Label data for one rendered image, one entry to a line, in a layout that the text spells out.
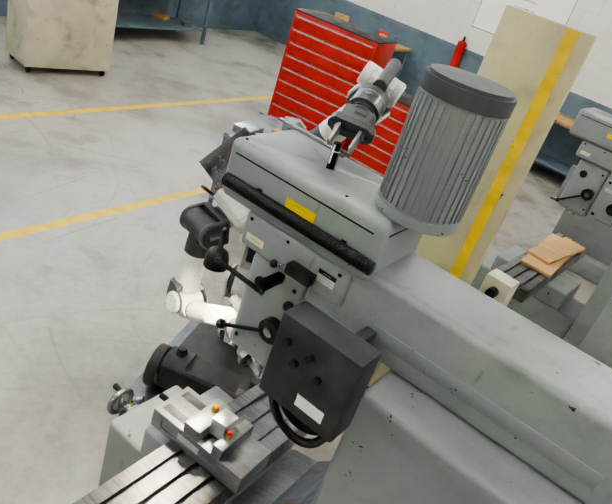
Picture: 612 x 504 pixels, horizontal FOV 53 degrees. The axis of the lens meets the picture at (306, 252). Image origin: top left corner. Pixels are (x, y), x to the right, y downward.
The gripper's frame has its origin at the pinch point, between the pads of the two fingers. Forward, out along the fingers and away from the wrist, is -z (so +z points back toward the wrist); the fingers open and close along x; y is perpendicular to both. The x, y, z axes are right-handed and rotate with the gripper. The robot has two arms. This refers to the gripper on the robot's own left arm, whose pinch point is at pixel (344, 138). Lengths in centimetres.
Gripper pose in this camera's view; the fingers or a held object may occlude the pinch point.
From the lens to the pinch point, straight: 154.1
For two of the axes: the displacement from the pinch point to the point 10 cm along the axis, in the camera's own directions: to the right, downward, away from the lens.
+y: 0.5, -5.5, -8.4
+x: -8.8, -4.2, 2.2
